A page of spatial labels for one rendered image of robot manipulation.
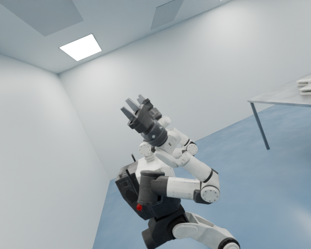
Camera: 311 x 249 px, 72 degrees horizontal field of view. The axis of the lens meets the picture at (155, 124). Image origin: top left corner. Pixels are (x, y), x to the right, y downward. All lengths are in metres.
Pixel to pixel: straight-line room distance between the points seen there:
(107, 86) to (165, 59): 1.57
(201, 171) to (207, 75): 4.95
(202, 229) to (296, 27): 6.38
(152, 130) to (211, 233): 0.84
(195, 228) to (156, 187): 0.46
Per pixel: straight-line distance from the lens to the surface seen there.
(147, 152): 1.16
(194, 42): 5.80
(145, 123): 0.81
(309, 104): 2.65
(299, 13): 7.30
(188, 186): 0.98
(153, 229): 1.33
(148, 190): 1.00
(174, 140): 0.89
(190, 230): 1.36
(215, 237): 1.49
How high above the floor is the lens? 1.64
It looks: 8 degrees down
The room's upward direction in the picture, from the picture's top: 24 degrees counter-clockwise
